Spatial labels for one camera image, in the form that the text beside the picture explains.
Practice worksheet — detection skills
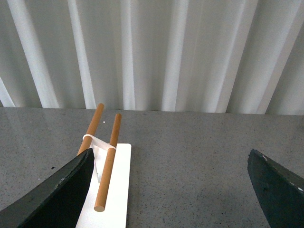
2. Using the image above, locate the right wooden rack rod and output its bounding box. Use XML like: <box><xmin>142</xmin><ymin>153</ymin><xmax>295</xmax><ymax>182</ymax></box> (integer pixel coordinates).
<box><xmin>94</xmin><ymin>114</ymin><xmax>122</xmax><ymax>212</ymax></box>

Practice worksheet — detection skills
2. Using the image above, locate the wooden rack rod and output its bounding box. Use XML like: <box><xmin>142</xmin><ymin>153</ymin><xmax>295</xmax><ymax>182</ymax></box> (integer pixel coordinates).
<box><xmin>77</xmin><ymin>103</ymin><xmax>104</xmax><ymax>155</ymax></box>
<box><xmin>94</xmin><ymin>114</ymin><xmax>122</xmax><ymax>212</ymax></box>

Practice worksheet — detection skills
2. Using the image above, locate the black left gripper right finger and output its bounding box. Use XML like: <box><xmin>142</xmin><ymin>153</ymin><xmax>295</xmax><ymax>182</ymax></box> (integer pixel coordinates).
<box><xmin>247</xmin><ymin>150</ymin><xmax>304</xmax><ymax>228</ymax></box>

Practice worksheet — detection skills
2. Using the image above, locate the white towel rack base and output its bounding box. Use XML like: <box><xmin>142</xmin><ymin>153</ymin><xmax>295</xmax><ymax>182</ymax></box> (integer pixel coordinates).
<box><xmin>76</xmin><ymin>143</ymin><xmax>132</xmax><ymax>228</ymax></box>

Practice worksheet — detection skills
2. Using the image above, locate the white rod bracket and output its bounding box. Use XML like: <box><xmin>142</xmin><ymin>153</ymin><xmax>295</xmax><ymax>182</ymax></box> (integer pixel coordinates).
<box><xmin>83</xmin><ymin>134</ymin><xmax>116</xmax><ymax>151</ymax></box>

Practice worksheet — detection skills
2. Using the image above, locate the left wooden rack rod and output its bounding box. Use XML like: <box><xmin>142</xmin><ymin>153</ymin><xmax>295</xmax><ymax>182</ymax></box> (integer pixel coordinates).
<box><xmin>77</xmin><ymin>103</ymin><xmax>104</xmax><ymax>155</ymax></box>

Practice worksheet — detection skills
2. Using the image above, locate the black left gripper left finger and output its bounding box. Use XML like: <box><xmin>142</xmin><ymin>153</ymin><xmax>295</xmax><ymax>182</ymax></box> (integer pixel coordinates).
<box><xmin>0</xmin><ymin>149</ymin><xmax>95</xmax><ymax>228</ymax></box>

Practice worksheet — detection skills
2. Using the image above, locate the white pleated curtain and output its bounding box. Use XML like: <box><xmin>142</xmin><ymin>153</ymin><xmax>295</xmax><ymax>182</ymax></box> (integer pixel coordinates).
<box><xmin>0</xmin><ymin>0</ymin><xmax>304</xmax><ymax>115</ymax></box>

